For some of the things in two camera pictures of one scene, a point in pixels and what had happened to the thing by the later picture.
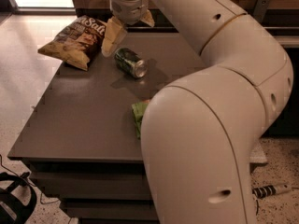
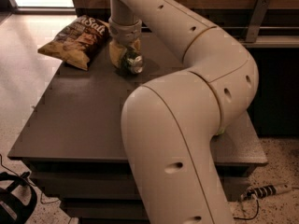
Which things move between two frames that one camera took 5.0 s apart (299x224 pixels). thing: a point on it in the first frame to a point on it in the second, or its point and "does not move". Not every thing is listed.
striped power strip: (269, 190) does not move
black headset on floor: (12, 211) does not move
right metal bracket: (261, 7) does not move
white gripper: (129, 8) to (125, 32)
